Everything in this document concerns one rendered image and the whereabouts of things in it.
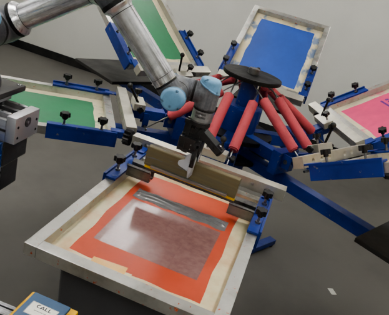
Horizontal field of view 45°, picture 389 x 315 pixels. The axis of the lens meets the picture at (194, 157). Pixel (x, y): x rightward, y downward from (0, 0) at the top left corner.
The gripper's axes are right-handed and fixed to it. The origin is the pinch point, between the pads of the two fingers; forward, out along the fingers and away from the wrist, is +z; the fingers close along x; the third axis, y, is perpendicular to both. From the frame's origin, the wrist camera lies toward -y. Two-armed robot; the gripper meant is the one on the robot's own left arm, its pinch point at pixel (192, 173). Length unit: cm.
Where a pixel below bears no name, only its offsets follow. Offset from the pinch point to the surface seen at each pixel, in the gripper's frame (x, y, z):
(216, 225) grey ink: 5.9, -15.1, 12.7
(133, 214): 18.2, 12.3, 13.5
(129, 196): 8.3, 18.2, 13.6
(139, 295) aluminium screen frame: 56, -6, 11
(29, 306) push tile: 74, 15, 12
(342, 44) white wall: -416, -49, -20
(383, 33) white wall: -416, -87, -44
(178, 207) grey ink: 3.7, 0.3, 13.0
